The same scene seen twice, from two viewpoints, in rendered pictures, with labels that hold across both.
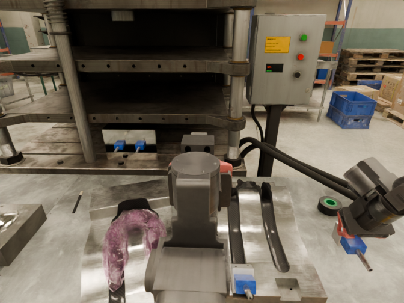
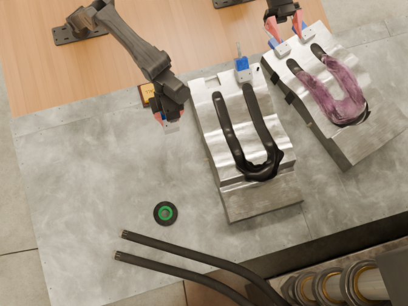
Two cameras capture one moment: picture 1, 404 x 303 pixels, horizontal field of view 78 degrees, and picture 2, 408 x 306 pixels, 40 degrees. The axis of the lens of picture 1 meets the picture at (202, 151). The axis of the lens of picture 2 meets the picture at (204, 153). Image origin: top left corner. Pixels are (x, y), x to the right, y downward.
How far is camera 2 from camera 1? 1.70 m
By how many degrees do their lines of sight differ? 76
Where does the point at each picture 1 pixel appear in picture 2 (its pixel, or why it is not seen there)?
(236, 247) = (252, 106)
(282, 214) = (220, 146)
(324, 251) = (176, 151)
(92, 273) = (343, 55)
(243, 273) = (243, 70)
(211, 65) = not seen: hidden behind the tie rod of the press
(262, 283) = (229, 78)
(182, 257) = not seen: outside the picture
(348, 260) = (157, 148)
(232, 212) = (265, 135)
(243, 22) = not seen: hidden behind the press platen
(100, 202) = (389, 108)
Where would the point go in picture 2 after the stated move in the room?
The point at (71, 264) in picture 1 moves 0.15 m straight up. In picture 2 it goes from (375, 78) to (390, 61)
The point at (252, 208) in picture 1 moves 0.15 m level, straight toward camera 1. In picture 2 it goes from (248, 142) to (244, 99)
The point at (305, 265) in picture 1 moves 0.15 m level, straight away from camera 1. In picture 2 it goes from (200, 101) to (190, 142)
